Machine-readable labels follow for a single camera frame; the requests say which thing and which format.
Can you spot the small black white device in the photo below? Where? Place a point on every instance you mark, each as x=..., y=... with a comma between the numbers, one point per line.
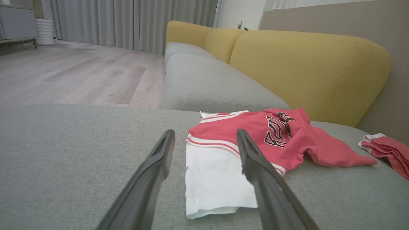
x=242, y=26

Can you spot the grey pleated curtain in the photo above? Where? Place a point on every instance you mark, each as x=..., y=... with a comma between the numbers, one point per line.
x=127, y=22

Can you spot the red shorts with white waistband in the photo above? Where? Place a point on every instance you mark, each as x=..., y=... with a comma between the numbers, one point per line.
x=389, y=150

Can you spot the red jersey with black lettering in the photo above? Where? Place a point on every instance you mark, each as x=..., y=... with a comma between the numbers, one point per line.
x=319, y=147

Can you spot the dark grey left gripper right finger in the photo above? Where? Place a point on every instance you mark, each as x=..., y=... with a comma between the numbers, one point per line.
x=271, y=198

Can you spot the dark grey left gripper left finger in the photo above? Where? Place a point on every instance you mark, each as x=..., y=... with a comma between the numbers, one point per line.
x=150, y=179

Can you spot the white ribbed cylinder appliance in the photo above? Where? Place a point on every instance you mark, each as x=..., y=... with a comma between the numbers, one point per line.
x=45, y=32

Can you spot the yellow and grey sofa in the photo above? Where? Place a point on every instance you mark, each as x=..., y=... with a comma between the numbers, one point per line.
x=64, y=159

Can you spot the yellow sofa back cushion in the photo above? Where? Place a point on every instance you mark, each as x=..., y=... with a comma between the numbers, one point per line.
x=303, y=70
x=187, y=32
x=222, y=43

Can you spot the grey low cabinet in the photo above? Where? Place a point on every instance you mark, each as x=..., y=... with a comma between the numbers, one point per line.
x=17, y=22

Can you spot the white garment with red trim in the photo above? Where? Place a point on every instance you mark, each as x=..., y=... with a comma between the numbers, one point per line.
x=214, y=179

